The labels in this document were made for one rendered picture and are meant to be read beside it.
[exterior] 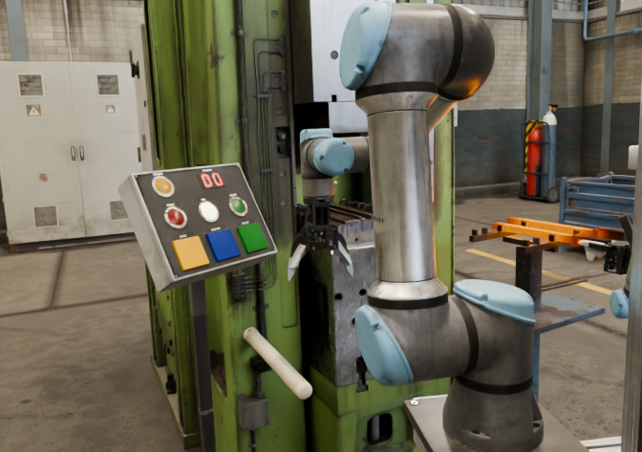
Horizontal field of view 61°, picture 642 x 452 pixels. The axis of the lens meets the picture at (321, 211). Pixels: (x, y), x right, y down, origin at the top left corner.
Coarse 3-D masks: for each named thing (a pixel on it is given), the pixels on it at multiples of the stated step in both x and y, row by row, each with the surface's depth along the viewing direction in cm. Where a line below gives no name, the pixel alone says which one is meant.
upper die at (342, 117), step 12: (300, 108) 186; (312, 108) 177; (324, 108) 169; (336, 108) 168; (348, 108) 169; (300, 120) 187; (312, 120) 178; (324, 120) 170; (336, 120) 168; (348, 120) 170; (360, 120) 172; (300, 132) 188; (336, 132) 169; (348, 132) 170
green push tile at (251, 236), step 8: (256, 224) 147; (240, 232) 142; (248, 232) 144; (256, 232) 146; (248, 240) 143; (256, 240) 144; (264, 240) 146; (248, 248) 141; (256, 248) 143; (264, 248) 145
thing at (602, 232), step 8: (512, 224) 200; (520, 224) 197; (528, 224) 194; (536, 224) 191; (544, 224) 188; (552, 224) 186; (560, 224) 186; (568, 232) 180; (584, 232) 175; (592, 232) 172; (600, 232) 172; (608, 232) 169; (616, 232) 166; (624, 232) 165; (624, 240) 165
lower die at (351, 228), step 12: (336, 204) 209; (300, 216) 196; (336, 216) 184; (348, 216) 183; (360, 216) 176; (372, 216) 178; (348, 228) 175; (360, 228) 177; (372, 228) 179; (348, 240) 175; (360, 240) 177; (372, 240) 179
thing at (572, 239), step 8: (496, 224) 191; (504, 224) 190; (512, 232) 185; (520, 232) 183; (528, 232) 180; (536, 232) 177; (544, 232) 174; (552, 232) 173; (560, 232) 172; (560, 240) 170; (568, 240) 167; (576, 240) 164; (592, 240) 160; (600, 240) 158; (608, 240) 158
